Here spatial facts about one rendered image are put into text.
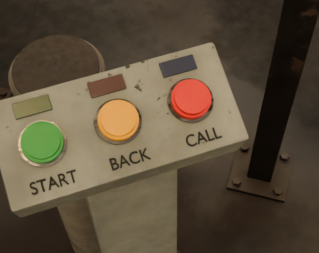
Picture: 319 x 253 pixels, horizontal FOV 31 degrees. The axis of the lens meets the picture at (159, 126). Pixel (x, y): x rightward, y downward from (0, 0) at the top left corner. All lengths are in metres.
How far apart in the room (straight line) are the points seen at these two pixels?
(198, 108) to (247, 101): 0.77
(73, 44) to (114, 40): 0.71
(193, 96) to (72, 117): 0.12
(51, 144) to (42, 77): 0.18
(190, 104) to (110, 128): 0.08
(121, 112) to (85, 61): 0.18
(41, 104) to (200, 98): 0.15
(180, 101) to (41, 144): 0.14
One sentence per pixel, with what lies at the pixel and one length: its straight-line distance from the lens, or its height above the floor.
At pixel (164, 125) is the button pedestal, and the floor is 0.59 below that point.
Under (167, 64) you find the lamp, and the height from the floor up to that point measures 0.62.
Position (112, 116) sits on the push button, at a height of 0.61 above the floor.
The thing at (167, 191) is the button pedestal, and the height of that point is 0.49.
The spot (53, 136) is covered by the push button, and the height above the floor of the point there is 0.61.
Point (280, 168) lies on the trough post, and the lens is 1.23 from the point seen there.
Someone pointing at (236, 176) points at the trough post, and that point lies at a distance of 1.20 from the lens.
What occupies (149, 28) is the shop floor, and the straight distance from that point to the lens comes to 1.47.
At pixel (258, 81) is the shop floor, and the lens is 1.36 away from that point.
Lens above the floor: 1.06
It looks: 56 degrees down
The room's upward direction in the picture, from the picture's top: 2 degrees counter-clockwise
